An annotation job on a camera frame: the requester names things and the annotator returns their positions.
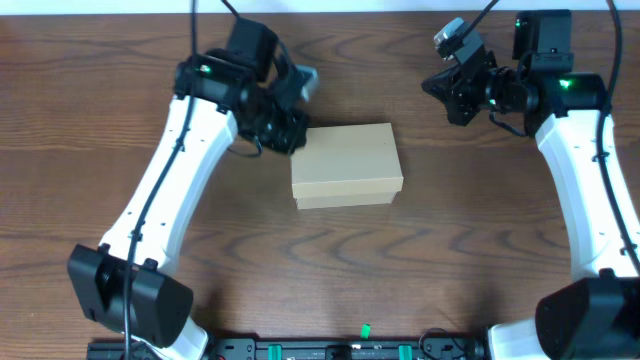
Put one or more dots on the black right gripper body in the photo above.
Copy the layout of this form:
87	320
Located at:
463	95

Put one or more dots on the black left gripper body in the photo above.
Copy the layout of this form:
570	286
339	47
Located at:
282	132

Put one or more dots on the brown cardboard box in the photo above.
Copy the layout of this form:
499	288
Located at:
345	166

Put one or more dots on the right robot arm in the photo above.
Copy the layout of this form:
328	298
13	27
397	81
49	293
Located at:
597	315

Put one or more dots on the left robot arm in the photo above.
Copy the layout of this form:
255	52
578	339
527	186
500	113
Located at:
127	282

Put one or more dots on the small green clip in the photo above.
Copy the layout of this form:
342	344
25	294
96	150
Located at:
365	331

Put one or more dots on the black mounting rail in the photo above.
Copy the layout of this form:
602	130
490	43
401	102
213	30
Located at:
434	344

